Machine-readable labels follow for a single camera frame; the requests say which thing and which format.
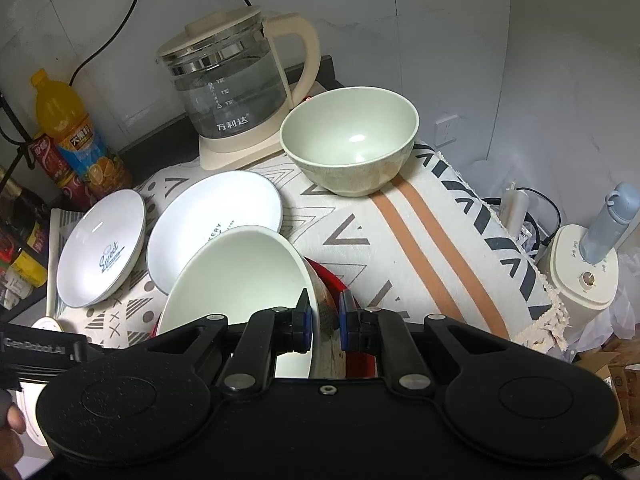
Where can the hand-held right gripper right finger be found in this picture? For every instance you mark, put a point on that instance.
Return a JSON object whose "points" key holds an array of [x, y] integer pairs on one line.
{"points": [[344, 326]]}

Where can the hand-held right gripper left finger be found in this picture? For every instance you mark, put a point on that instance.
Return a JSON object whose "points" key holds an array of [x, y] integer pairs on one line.
{"points": [[314, 331]]}

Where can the large white bowl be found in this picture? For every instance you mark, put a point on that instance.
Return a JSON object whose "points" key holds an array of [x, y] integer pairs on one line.
{"points": [[235, 270]]}

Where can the small white script-print plate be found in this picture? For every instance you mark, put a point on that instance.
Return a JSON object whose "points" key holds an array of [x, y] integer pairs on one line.
{"points": [[100, 255]]}

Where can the person's left hand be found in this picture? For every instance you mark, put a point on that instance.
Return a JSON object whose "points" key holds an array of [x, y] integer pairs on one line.
{"points": [[9, 425]]}

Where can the red bowl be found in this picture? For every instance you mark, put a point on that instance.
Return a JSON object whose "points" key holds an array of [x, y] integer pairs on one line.
{"points": [[332, 280]]}

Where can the yellow label bottle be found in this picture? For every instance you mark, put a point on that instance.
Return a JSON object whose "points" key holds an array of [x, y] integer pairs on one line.
{"points": [[30, 270]]}

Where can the patterned tablecloth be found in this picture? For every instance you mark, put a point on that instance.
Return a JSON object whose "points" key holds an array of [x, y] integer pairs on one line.
{"points": [[400, 240]]}

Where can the dark bottle with gold cap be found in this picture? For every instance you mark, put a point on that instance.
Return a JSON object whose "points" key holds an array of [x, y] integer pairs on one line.
{"points": [[20, 210]]}

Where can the large white printed plate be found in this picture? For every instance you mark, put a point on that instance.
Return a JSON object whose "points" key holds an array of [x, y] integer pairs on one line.
{"points": [[215, 215]]}

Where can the pale green bowl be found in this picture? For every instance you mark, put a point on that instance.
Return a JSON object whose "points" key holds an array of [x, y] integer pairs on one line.
{"points": [[350, 130]]}

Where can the cream kettle base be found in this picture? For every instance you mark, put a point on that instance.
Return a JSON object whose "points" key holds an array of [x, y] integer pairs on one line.
{"points": [[225, 154]]}

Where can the white power adapter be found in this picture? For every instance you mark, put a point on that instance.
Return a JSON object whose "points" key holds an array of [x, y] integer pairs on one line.
{"points": [[515, 210]]}

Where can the orange juice bottle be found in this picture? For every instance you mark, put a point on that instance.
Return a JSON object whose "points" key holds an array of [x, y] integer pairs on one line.
{"points": [[75, 130]]}

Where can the cream countertop appliance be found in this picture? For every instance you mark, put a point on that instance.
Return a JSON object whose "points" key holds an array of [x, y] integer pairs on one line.
{"points": [[575, 282]]}

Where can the cardboard box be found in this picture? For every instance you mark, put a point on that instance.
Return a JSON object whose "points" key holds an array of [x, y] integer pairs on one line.
{"points": [[605, 375]]}

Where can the blue-grey water bottle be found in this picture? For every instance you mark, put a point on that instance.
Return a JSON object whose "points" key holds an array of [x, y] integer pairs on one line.
{"points": [[607, 225]]}

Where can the clear plastic bag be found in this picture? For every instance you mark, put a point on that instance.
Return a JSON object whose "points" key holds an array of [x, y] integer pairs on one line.
{"points": [[627, 310]]}

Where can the white wall socket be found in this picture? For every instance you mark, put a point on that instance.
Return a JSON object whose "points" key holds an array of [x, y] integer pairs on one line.
{"points": [[447, 130]]}

